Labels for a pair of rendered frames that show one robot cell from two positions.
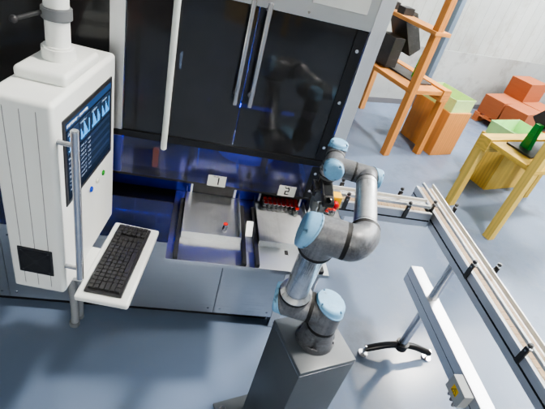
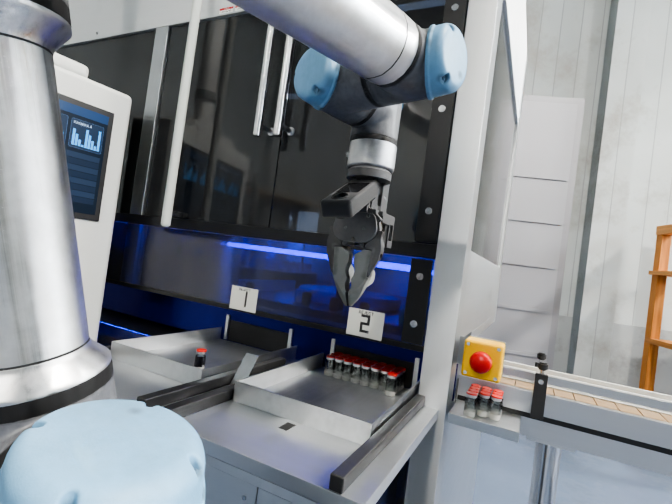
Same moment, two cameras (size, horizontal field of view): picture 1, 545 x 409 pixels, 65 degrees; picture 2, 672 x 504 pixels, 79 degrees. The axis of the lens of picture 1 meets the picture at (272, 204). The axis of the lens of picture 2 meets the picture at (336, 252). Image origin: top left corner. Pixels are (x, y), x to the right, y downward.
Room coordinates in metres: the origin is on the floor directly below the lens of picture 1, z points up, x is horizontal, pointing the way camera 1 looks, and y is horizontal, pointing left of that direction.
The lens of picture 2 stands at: (1.00, -0.57, 1.15)
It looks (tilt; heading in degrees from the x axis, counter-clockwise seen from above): 1 degrees up; 41
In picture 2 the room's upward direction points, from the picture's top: 8 degrees clockwise
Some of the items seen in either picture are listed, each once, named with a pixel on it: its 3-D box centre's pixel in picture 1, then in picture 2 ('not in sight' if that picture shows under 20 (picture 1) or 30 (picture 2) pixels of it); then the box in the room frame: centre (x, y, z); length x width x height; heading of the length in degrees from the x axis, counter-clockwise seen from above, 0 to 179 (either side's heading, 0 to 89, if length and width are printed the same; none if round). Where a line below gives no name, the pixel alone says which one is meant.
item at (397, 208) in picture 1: (372, 201); (636, 416); (2.04, -0.53, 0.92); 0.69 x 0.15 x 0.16; 104
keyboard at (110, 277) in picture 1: (120, 256); not in sight; (1.23, 0.54, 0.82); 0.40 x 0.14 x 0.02; 7
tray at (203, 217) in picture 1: (212, 213); (212, 351); (1.57, 0.26, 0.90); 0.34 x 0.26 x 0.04; 14
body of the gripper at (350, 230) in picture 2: (323, 185); (366, 211); (1.52, -0.18, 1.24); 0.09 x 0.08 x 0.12; 14
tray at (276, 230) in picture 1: (282, 222); (339, 387); (1.66, -0.07, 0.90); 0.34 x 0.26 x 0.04; 15
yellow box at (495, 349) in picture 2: (332, 199); (483, 358); (1.84, -0.28, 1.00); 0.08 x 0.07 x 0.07; 14
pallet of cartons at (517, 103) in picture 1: (521, 106); not in sight; (7.21, -3.43, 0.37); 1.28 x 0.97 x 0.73; 122
